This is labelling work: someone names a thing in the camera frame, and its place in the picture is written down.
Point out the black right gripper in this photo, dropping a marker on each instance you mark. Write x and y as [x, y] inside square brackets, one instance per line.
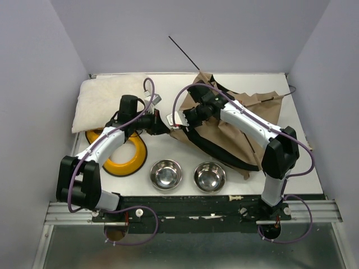
[190, 125]

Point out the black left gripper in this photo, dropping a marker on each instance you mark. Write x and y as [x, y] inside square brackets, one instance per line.
[158, 126]

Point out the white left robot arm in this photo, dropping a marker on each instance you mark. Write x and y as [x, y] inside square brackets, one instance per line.
[79, 180]

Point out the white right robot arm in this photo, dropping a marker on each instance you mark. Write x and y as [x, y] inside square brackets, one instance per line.
[280, 149]

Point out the left steel pet bowl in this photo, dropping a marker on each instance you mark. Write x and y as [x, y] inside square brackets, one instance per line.
[165, 174]

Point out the steel pet bowl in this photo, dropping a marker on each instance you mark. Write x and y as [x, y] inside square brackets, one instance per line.
[165, 174]
[209, 177]

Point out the right steel pet bowl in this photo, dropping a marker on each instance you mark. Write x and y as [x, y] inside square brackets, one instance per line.
[209, 177]

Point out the white fluffy pet cushion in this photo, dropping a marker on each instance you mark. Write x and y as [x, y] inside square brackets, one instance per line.
[99, 99]

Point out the white chess piece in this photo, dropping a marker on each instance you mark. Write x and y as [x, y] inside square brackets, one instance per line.
[235, 198]

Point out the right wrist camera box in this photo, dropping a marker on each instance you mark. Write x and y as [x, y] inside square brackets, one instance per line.
[177, 119]

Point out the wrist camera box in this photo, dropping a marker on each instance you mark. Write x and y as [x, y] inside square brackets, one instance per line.
[177, 119]
[151, 102]

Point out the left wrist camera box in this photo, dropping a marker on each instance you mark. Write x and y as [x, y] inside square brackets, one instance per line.
[151, 102]

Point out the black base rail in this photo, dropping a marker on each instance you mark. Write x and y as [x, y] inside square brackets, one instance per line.
[193, 214]

